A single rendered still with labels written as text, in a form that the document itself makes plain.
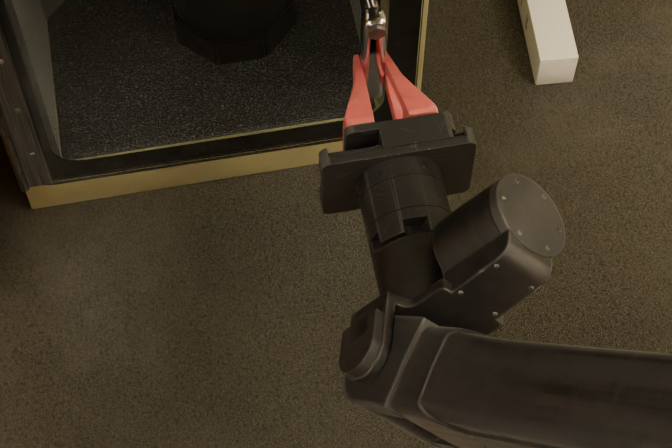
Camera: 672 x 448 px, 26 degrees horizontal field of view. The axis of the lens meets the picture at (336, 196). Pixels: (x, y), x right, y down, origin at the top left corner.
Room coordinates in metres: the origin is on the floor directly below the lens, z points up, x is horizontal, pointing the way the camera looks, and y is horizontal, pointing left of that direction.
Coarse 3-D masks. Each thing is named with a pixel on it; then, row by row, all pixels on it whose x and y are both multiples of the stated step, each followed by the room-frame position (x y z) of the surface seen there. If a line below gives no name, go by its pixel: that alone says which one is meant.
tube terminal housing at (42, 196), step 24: (336, 144) 0.63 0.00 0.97; (168, 168) 0.60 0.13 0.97; (192, 168) 0.61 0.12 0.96; (216, 168) 0.61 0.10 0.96; (240, 168) 0.62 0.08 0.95; (264, 168) 0.62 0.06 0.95; (48, 192) 0.59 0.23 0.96; (72, 192) 0.59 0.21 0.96; (96, 192) 0.59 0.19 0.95; (120, 192) 0.60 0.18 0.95
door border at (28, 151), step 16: (0, 32) 0.58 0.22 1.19; (0, 48) 0.58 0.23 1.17; (0, 64) 0.58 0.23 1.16; (0, 80) 0.57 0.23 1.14; (16, 80) 0.58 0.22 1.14; (0, 96) 0.57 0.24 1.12; (16, 96) 0.58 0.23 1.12; (16, 112) 0.57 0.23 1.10; (0, 128) 0.57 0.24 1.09; (16, 128) 0.57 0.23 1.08; (32, 128) 0.58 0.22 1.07; (16, 144) 0.57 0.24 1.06; (32, 144) 0.58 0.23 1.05; (16, 160) 0.57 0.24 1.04; (32, 160) 0.58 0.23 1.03; (32, 176) 0.57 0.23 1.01; (48, 176) 0.58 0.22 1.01
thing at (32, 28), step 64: (0, 0) 0.58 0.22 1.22; (64, 0) 0.59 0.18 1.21; (128, 0) 0.59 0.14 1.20; (192, 0) 0.60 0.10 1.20; (256, 0) 0.61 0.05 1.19; (320, 0) 0.62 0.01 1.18; (384, 0) 0.62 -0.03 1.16; (64, 64) 0.58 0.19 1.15; (128, 64) 0.59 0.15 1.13; (192, 64) 0.60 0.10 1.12; (256, 64) 0.61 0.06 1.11; (320, 64) 0.62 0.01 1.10; (64, 128) 0.58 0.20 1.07; (128, 128) 0.59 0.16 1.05; (192, 128) 0.60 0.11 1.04; (256, 128) 0.61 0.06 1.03; (320, 128) 0.62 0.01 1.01
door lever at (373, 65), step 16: (368, 0) 0.59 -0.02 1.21; (368, 16) 0.58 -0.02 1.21; (384, 16) 0.58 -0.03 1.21; (368, 32) 0.57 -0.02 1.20; (384, 32) 0.57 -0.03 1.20; (368, 48) 0.57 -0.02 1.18; (384, 48) 0.57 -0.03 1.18; (368, 64) 0.57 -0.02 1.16; (384, 64) 0.57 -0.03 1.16; (368, 80) 0.57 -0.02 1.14
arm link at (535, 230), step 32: (480, 192) 0.44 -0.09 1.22; (512, 192) 0.43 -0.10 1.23; (544, 192) 0.44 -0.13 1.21; (448, 224) 0.43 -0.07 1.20; (480, 224) 0.41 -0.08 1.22; (512, 224) 0.41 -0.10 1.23; (544, 224) 0.42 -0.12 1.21; (448, 256) 0.41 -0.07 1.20; (480, 256) 0.40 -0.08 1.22; (512, 256) 0.39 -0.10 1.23; (544, 256) 0.40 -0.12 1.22; (448, 288) 0.38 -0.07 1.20; (480, 288) 0.38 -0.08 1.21; (512, 288) 0.38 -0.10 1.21; (352, 320) 0.38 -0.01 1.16; (384, 320) 0.37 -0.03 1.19; (448, 320) 0.37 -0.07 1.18; (480, 320) 0.37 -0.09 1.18; (352, 352) 0.35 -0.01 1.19; (384, 352) 0.34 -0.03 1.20
